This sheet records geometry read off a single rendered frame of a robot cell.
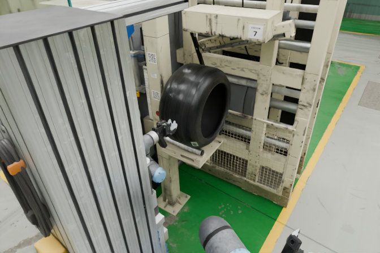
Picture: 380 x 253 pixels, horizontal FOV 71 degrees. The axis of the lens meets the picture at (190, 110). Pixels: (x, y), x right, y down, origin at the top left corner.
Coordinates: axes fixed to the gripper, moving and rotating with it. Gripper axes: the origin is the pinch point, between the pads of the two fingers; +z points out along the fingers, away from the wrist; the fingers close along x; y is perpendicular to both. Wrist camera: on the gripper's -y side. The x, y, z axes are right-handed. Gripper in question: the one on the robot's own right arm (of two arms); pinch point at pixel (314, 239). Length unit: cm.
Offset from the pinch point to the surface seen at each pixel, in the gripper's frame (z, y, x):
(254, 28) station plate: 31, -77, -79
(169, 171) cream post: -18, 42, -130
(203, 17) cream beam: 13, -84, -109
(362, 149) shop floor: 219, 92, -105
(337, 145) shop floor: 198, 90, -124
